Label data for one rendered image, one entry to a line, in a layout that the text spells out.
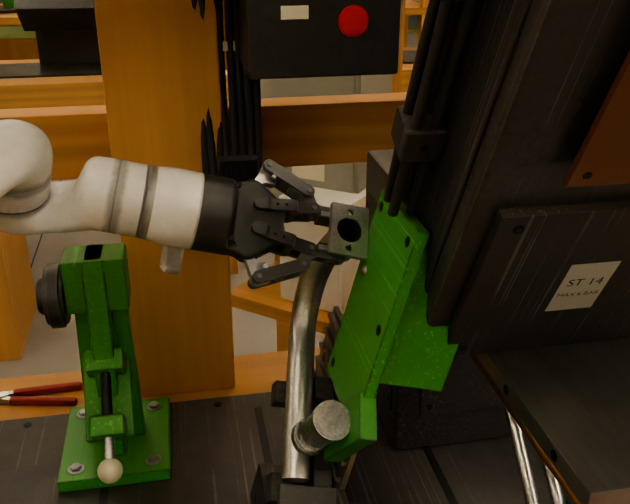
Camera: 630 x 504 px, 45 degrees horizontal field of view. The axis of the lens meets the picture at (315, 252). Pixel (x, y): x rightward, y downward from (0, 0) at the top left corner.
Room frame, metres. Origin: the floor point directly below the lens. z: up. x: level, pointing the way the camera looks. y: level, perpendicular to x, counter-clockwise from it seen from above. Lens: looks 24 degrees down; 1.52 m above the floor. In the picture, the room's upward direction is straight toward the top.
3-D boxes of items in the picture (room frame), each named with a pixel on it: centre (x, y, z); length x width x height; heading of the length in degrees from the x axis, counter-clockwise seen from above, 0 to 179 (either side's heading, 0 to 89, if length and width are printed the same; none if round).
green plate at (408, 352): (0.65, -0.09, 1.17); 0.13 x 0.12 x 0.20; 101
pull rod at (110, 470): (0.69, 0.23, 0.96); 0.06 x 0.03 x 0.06; 11
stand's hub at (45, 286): (0.77, 0.30, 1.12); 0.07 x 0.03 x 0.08; 11
